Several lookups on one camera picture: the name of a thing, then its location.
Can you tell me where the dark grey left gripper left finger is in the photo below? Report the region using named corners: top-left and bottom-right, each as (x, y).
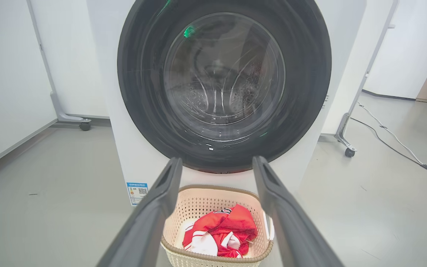
top-left (97, 157), bottom-right (183, 267)

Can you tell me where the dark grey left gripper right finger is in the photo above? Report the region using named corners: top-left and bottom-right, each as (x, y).
top-left (252, 156), bottom-right (344, 267)

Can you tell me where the red white jersey garment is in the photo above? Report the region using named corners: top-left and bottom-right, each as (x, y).
top-left (193, 204), bottom-right (258, 245)
top-left (182, 221), bottom-right (253, 258)

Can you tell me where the black round glass washer door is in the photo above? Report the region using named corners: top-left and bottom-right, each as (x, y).
top-left (117, 0), bottom-right (332, 174)

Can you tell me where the cream perforated laundry basket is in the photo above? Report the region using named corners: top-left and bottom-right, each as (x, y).
top-left (160, 185), bottom-right (274, 267)

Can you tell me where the white front-load washing machine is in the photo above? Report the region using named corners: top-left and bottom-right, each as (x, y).
top-left (86, 0), bottom-right (367, 208)

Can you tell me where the stainless steel washing machine drum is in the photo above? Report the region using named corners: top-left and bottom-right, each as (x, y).
top-left (163, 13), bottom-right (285, 143)

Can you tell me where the blue energy label sticker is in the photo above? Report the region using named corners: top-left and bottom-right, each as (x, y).
top-left (126, 182), bottom-right (149, 206)

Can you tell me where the metal partition leg with caster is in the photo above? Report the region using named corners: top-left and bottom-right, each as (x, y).
top-left (26, 0), bottom-right (92, 131)
top-left (334, 0), bottom-right (400, 158)

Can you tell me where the white partition panel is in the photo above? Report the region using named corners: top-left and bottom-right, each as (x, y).
top-left (30, 0), bottom-right (110, 119)
top-left (319, 0), bottom-right (399, 135)

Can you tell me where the black floor cable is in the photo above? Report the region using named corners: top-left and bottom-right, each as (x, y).
top-left (351, 118), bottom-right (427, 179)

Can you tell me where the white floor cable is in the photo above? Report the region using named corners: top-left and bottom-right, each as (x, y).
top-left (358, 102), bottom-right (427, 194)

